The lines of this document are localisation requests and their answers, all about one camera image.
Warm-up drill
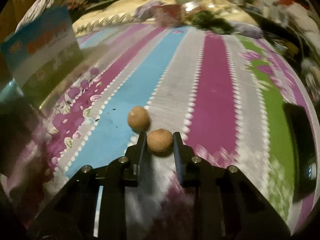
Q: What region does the brown round fruit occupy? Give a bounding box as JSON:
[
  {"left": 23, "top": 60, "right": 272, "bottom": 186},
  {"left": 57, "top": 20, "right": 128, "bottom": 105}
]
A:
[
  {"left": 127, "top": 106, "right": 150, "bottom": 132},
  {"left": 147, "top": 128, "right": 173, "bottom": 153}
]

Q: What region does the brown round fruit front right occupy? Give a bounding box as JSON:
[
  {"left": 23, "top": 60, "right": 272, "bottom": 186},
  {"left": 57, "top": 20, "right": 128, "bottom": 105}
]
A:
[{"left": 127, "top": 106, "right": 150, "bottom": 132}]

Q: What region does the striped floral bed sheet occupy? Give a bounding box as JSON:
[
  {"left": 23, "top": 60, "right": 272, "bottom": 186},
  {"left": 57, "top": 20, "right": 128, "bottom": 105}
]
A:
[{"left": 1, "top": 24, "right": 319, "bottom": 239}]

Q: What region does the black smartphone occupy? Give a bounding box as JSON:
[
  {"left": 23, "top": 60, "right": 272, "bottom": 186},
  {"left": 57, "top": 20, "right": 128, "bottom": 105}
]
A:
[{"left": 283, "top": 103, "right": 317, "bottom": 203}]

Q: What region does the light blue plastic basket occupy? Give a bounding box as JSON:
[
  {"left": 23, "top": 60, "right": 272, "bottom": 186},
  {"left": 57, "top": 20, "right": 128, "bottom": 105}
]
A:
[{"left": 0, "top": 79, "right": 24, "bottom": 103}]

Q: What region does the blue cardboard box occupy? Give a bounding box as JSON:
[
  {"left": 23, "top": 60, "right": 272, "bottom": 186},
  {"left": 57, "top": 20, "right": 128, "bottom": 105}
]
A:
[{"left": 1, "top": 7, "right": 83, "bottom": 107}]

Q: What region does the purple cloth bundle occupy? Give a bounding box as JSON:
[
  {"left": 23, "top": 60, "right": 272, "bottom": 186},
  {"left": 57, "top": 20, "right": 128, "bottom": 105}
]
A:
[{"left": 228, "top": 20, "right": 263, "bottom": 39}]

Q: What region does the green leafy plant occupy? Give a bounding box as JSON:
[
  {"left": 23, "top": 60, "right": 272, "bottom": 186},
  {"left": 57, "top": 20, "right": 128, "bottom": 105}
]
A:
[{"left": 186, "top": 10, "right": 234, "bottom": 35}]

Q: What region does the cream quilt blanket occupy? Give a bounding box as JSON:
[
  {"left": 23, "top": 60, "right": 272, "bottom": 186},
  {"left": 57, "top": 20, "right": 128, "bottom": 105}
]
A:
[{"left": 72, "top": 0, "right": 258, "bottom": 35}]

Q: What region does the pink gift box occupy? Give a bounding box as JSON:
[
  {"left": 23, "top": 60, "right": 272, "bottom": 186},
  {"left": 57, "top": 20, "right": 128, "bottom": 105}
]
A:
[{"left": 153, "top": 4, "right": 183, "bottom": 28}]

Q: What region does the pile of clothes right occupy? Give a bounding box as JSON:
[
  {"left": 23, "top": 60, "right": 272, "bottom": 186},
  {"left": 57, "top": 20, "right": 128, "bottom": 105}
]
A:
[{"left": 248, "top": 0, "right": 319, "bottom": 103}]

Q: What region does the white clothes pile left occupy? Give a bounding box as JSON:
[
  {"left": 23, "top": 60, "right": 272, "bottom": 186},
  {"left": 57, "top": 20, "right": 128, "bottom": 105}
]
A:
[{"left": 15, "top": 0, "right": 55, "bottom": 32}]

